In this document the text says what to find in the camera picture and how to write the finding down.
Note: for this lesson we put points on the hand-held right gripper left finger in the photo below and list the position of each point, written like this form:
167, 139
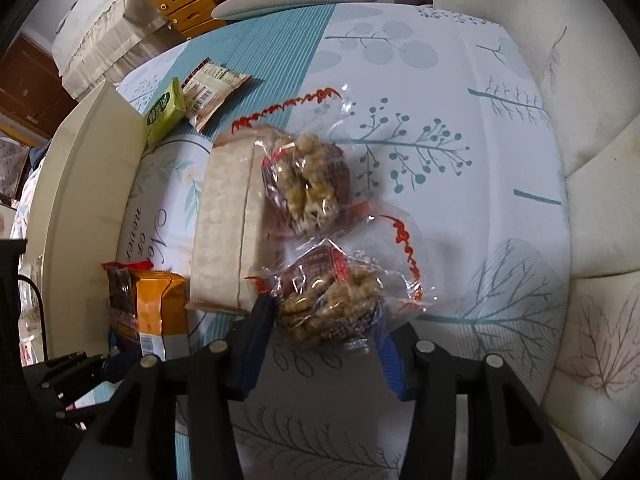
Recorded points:
255, 340

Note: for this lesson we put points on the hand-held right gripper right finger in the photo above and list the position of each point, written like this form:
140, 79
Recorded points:
392, 365

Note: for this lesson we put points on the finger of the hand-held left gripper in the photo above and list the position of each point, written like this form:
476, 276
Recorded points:
80, 372

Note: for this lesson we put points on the clear nut packet red trim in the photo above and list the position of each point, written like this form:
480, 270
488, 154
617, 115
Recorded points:
325, 305
310, 185

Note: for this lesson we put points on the orange snack packet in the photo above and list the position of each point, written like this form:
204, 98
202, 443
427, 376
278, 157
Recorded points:
160, 305

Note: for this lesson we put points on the beige cracker packet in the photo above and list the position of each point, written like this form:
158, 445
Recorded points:
225, 230

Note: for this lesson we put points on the white plastic bin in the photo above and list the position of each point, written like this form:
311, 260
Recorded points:
85, 185

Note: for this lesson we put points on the green snack packet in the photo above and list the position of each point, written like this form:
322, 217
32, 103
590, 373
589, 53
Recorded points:
162, 110

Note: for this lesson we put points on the brown striped snack packet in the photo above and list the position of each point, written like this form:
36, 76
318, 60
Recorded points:
210, 85

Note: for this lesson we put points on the teal leaf print tablecloth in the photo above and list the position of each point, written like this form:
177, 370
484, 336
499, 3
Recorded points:
450, 110

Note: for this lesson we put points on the brown wooden door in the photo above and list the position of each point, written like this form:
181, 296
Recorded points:
30, 85

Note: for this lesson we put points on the cream floral curtain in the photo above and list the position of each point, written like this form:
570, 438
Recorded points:
590, 110

